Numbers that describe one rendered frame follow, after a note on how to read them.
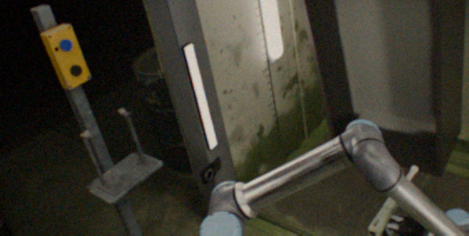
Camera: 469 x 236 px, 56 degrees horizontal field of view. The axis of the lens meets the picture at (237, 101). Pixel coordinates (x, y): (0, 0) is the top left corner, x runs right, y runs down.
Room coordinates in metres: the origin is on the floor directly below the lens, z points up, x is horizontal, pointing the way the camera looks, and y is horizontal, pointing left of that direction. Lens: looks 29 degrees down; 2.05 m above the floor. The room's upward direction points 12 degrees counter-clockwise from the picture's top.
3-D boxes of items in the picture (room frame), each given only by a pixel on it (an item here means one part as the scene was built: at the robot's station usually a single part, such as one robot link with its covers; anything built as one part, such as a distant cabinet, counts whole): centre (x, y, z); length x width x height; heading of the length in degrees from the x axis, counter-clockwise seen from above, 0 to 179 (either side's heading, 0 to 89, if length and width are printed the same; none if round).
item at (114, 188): (1.74, 0.60, 0.95); 0.26 x 0.15 x 0.32; 136
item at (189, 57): (2.04, 0.19, 0.96); 0.06 x 0.02 x 0.63; 136
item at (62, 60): (1.81, 0.68, 1.42); 0.12 x 0.06 x 0.26; 136
